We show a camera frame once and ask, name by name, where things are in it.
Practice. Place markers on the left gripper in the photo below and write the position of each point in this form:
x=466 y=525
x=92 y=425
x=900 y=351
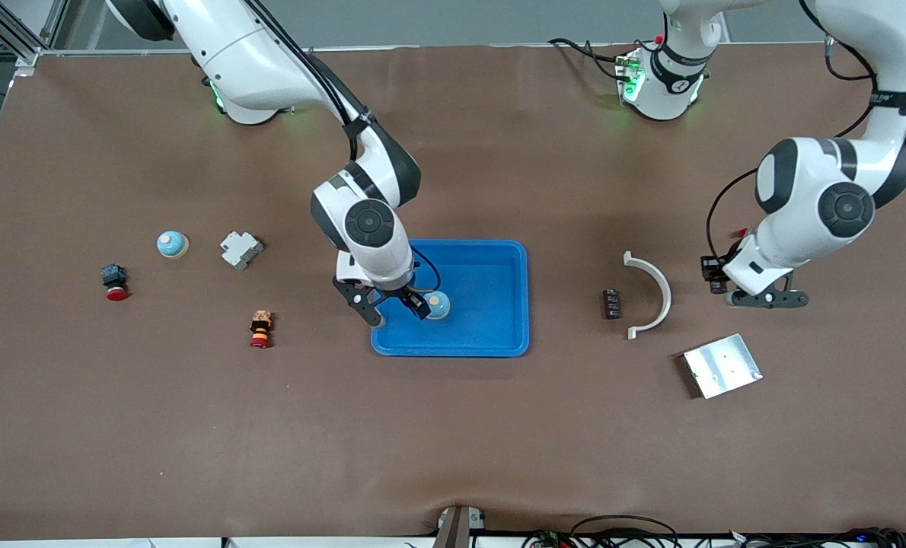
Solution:
x=715 y=273

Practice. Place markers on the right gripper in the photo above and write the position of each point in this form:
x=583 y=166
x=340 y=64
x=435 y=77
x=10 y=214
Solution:
x=406 y=295

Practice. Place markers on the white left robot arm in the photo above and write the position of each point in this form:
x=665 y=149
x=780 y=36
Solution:
x=803 y=183

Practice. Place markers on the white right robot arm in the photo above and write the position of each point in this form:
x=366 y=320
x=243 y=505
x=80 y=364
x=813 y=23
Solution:
x=232 y=46

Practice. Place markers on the white curved pipe clamp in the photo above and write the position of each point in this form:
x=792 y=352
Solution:
x=666 y=297

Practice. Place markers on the blue plastic tray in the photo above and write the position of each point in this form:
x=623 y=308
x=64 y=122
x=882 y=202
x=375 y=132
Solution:
x=483 y=335

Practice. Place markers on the silver metal plate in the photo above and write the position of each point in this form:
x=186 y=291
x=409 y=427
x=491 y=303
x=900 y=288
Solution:
x=723 y=367

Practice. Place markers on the brown table cover mat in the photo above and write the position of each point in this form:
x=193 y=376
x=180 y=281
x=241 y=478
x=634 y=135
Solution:
x=453 y=441

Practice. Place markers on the orange red stacked button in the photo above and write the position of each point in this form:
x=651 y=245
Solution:
x=261 y=327

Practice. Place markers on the white grey plastic terminal block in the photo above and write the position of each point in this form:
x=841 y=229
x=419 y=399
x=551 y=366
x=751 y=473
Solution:
x=240 y=250

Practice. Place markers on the red push button black block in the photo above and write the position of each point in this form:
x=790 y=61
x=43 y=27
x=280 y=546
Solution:
x=115 y=275

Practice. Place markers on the grey brown mounting bracket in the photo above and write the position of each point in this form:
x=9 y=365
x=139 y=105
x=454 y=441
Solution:
x=457 y=529

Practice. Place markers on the aluminium frame post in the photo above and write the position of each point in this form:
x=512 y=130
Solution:
x=27 y=58

